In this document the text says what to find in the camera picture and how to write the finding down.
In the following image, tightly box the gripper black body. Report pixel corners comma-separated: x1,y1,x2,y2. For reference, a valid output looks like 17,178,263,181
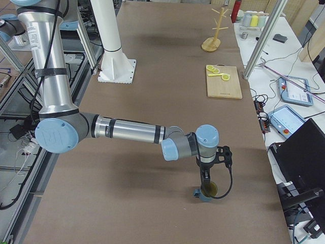
196,150,220,181

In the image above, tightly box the dark teal mug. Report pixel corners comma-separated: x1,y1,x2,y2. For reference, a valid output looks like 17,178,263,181
193,181,218,202

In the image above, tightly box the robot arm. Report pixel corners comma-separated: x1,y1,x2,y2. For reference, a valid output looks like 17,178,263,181
15,1,222,201

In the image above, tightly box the wooden cup storage rack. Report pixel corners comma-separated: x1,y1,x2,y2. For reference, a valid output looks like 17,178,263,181
201,7,228,52

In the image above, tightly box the small steel cup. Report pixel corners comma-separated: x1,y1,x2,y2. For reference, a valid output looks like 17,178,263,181
240,32,248,40

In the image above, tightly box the grey cup lying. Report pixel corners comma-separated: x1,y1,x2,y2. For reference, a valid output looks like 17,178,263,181
242,13,252,27

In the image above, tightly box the yellow cup lying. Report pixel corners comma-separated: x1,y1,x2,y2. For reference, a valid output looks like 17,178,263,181
250,15,258,27

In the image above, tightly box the light blue cup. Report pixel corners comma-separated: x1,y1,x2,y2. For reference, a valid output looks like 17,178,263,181
257,15,267,29

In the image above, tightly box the yellow plastic knife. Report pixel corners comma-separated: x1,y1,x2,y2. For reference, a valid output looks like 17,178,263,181
207,73,224,77

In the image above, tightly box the blue teach pendant near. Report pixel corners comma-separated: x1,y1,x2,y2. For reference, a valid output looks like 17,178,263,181
268,105,306,139

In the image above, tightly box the blue teach pendant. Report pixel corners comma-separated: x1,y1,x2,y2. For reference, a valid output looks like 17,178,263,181
268,105,306,139
278,76,314,107

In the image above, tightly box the lemon slice front of stack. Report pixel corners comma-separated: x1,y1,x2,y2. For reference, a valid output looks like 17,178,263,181
206,65,215,71

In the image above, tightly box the blue teach pendant far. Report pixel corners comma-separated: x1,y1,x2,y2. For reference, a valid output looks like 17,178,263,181
278,76,314,107

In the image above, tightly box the black square pad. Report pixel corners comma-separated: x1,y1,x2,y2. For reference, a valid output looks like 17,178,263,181
273,34,287,43

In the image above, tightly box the red thermos bottle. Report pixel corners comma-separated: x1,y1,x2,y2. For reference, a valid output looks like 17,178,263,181
231,0,242,23

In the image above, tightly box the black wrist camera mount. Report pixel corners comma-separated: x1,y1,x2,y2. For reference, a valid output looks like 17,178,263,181
215,146,233,169

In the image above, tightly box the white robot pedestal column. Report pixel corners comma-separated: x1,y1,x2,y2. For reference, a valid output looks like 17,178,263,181
91,0,137,84

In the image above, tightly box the aluminium frame post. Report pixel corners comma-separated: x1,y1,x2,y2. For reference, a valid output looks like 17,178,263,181
243,0,287,80

